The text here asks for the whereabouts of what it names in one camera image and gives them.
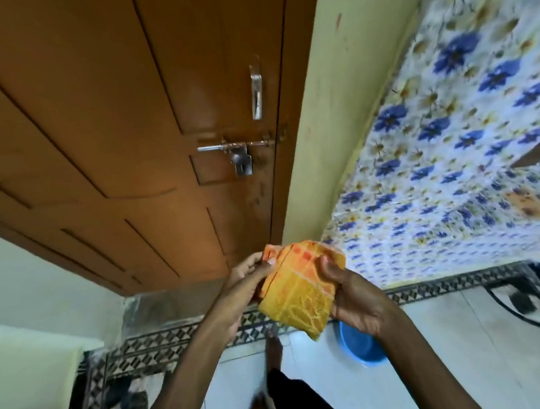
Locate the person's left hand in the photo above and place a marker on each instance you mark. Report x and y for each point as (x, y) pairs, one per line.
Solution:
(238, 290)

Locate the person's right hand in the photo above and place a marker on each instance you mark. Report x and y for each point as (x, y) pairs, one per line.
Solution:
(358, 299)

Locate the person's right thumb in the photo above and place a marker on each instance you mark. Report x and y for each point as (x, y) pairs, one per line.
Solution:
(329, 271)

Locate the person's left thumb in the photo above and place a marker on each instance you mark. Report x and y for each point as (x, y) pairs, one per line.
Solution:
(260, 273)

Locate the yellow orange cloth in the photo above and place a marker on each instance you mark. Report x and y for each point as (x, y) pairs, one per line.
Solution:
(300, 291)

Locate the person's right forearm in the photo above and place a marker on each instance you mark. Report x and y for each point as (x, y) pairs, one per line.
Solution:
(421, 366)

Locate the person's left forearm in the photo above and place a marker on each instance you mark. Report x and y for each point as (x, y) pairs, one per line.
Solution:
(193, 375)

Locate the blue plastic basin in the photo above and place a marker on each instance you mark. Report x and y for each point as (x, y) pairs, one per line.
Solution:
(358, 345)

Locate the person's legs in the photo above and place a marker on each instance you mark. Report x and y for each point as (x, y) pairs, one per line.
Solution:
(281, 384)

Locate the silver door bolt latch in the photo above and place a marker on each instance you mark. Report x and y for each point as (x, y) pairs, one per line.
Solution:
(237, 151)

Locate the blue floral curtain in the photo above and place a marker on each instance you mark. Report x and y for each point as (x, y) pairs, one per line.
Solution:
(440, 155)

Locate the brown wooden door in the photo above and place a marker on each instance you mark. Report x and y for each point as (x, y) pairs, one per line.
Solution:
(133, 128)

